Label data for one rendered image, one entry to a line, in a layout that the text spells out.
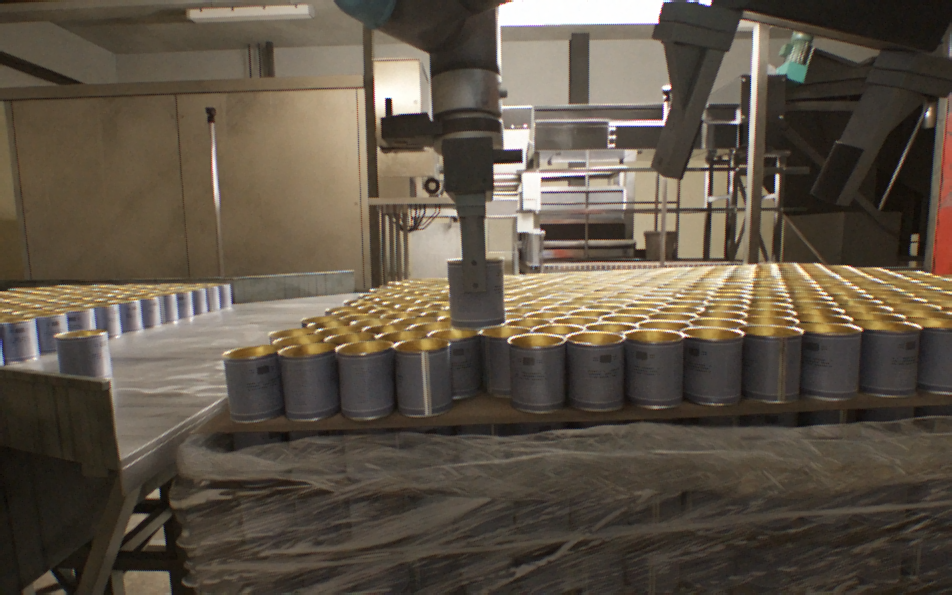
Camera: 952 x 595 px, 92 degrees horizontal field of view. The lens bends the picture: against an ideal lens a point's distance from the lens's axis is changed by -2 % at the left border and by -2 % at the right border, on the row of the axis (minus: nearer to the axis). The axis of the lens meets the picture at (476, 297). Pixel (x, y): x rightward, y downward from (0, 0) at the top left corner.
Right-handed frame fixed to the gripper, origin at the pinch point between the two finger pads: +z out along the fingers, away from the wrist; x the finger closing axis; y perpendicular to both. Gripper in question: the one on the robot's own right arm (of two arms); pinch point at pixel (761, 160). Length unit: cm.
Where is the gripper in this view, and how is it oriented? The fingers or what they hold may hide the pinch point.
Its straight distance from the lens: 40.0
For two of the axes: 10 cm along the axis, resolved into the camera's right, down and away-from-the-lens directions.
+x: 9.9, 1.0, 1.3
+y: 0.6, 5.0, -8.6
